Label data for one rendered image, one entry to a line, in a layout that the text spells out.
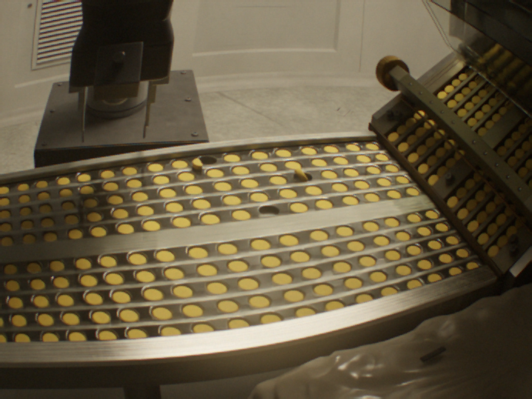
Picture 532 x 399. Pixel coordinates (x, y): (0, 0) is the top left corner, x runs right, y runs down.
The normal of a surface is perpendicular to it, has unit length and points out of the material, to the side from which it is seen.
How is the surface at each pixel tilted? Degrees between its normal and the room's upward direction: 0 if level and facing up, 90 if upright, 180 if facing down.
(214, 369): 90
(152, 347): 0
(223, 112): 0
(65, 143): 0
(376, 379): 25
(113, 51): 42
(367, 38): 90
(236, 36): 90
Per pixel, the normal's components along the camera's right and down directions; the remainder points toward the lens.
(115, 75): 0.18, -0.29
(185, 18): 0.35, 0.51
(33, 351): 0.09, -0.85
